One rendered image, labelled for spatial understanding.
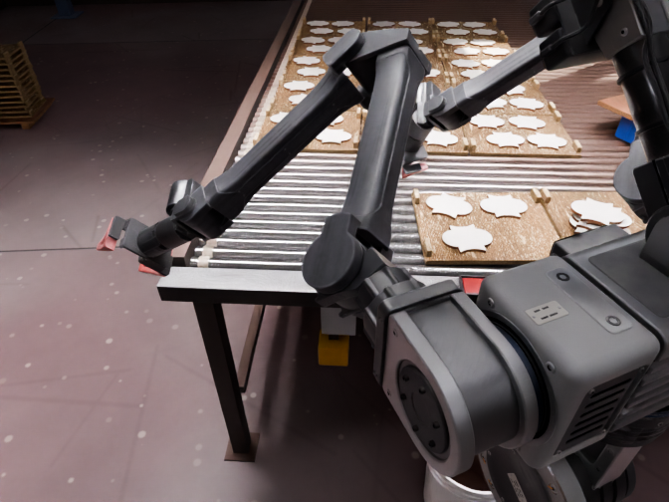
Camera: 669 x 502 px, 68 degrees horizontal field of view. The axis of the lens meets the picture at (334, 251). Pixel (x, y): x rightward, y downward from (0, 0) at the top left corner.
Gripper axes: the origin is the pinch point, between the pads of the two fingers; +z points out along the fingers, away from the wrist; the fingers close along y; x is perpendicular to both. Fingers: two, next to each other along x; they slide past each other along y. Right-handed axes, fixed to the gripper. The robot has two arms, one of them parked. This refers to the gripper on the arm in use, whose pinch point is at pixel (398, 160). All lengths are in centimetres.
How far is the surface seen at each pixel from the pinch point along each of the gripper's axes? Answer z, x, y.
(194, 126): 264, 20, 191
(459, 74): 79, -94, 72
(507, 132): 43, -72, 19
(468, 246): 12.5, -16.1, -25.7
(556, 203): 18, -56, -20
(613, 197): 16, -76, -24
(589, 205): 8, -57, -26
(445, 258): 12.8, -8.0, -26.8
